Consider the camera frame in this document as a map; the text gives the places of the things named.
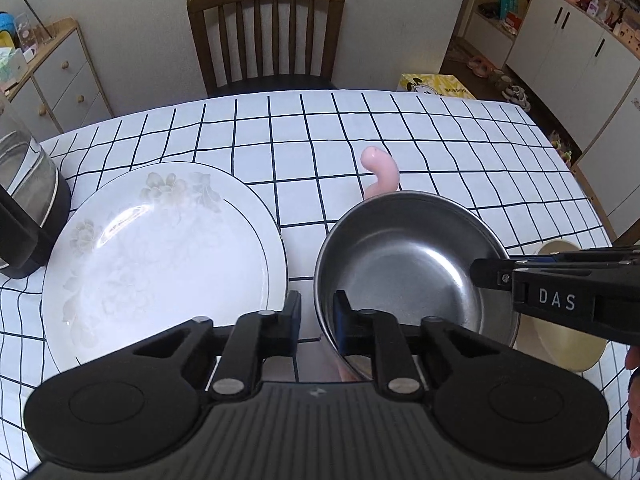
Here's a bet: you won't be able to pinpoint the open storage shelf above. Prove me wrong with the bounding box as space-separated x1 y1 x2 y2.
465 0 543 68

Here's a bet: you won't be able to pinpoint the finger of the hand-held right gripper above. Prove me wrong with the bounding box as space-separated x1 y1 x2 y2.
510 246 640 268
470 257 532 289

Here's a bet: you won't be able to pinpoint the blue container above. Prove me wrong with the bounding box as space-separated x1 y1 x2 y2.
0 10 16 53

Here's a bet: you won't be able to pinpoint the cream bowl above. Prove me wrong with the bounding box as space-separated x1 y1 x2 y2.
531 240 608 373

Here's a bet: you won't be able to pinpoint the white floral plate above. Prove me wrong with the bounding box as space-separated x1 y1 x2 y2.
41 161 288 382

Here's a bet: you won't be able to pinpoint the glass electric kettle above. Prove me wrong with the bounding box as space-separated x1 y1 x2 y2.
0 95 72 279

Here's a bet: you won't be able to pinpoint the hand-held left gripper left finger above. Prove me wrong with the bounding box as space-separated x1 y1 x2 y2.
132 290 303 402

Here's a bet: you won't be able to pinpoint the white checked tablecloth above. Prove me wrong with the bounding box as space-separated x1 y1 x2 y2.
0 87 621 480

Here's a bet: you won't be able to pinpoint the pink bowl with handle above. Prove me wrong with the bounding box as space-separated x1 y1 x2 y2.
361 146 400 200

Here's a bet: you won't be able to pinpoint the person's right hand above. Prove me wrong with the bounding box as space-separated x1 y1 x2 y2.
624 345 640 461

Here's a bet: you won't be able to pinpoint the green white tissue box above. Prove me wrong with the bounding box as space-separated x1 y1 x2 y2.
0 47 28 91

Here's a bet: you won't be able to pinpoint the yellow cardboard box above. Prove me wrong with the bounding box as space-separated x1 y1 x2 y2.
397 72 476 98

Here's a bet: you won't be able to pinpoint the reed diffuser glass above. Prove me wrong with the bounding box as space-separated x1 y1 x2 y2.
14 0 53 53

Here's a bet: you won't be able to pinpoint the stainless steel bowl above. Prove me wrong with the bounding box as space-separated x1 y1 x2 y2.
313 191 522 381

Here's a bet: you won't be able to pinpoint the white sneakers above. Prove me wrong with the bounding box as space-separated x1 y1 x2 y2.
502 85 532 111

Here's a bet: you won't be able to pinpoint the white cabinet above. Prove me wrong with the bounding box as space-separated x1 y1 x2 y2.
505 0 640 151

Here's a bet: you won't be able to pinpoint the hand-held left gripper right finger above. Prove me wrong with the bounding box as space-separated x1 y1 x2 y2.
332 290 501 397

